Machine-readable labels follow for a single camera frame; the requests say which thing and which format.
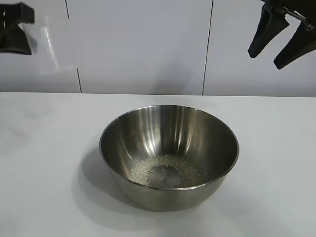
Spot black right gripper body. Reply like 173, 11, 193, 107
261, 0, 316, 30

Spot clear plastic measuring cup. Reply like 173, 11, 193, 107
32, 14, 79, 76

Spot white rice grains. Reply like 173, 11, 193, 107
129, 154, 207, 188

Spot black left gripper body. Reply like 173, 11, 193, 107
0, 3, 22, 45

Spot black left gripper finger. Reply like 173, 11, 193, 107
16, 2, 35, 25
0, 24, 38, 55

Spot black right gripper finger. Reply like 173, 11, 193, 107
273, 23, 316, 70
247, 4, 290, 59

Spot stainless steel mixing bowl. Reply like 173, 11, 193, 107
98, 105, 240, 212

